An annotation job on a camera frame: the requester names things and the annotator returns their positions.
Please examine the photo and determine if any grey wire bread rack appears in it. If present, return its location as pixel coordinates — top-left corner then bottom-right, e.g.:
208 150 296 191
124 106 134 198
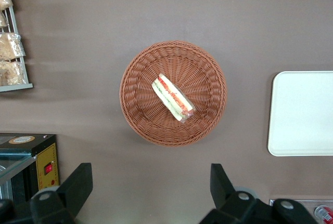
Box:
0 0 34 93

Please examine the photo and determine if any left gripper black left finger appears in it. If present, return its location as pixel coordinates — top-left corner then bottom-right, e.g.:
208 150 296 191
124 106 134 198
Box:
29 162 94 224

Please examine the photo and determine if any clear acrylic bottle rack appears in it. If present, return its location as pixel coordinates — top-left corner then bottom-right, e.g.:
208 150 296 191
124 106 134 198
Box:
269 199 333 224

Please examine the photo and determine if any round brown wicker basket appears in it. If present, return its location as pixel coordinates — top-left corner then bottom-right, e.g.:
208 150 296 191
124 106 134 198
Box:
119 40 228 147

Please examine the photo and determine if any cream plastic tray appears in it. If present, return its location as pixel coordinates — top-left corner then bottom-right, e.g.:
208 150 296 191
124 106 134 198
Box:
267 71 333 157

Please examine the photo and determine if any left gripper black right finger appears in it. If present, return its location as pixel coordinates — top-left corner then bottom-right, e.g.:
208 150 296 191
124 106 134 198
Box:
199 163 277 224

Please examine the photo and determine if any black food warmer yellow panel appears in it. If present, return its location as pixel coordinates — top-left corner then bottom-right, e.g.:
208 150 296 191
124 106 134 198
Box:
0 133 60 209

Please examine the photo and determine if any red cola bottle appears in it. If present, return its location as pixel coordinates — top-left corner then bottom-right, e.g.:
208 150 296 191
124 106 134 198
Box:
314 205 333 222

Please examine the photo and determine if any triangle sandwich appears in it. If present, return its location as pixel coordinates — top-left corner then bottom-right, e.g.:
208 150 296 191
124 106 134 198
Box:
151 73 196 124

